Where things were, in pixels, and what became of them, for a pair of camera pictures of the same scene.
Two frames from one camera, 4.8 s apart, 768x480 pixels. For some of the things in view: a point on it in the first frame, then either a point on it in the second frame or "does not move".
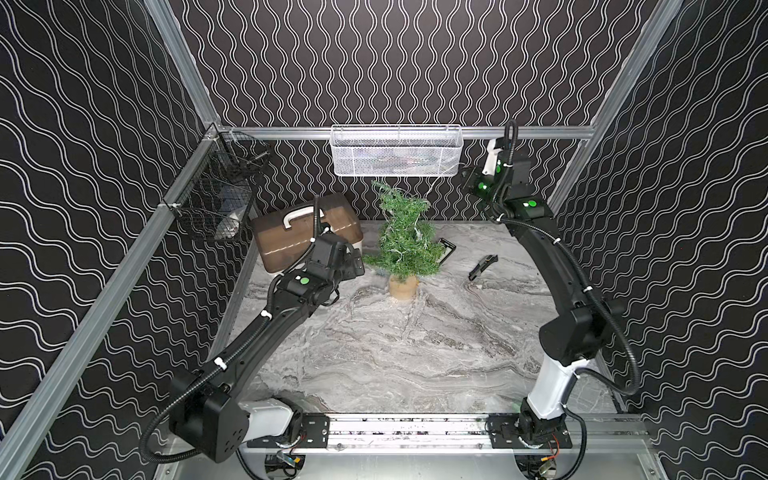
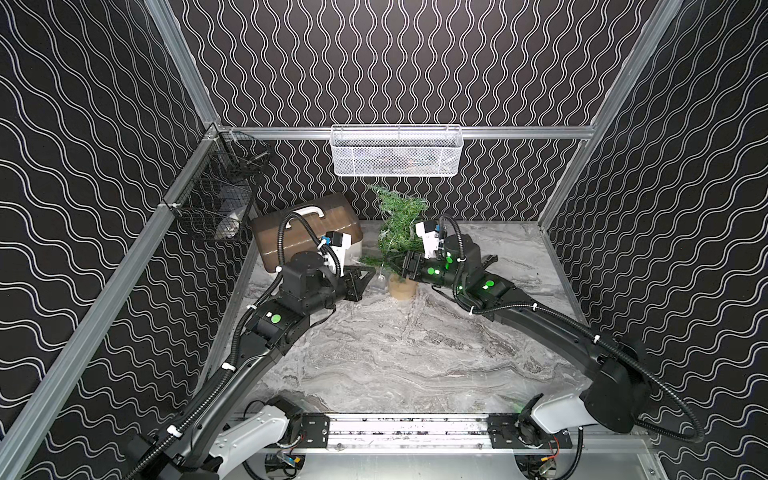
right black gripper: x=472 y=173 to x=409 y=258
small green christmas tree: x=408 y=245 does not move
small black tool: x=482 y=265 does not move
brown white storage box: x=282 y=235 does not move
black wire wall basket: x=211 y=200 does not move
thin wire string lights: x=400 y=212 to x=388 y=234
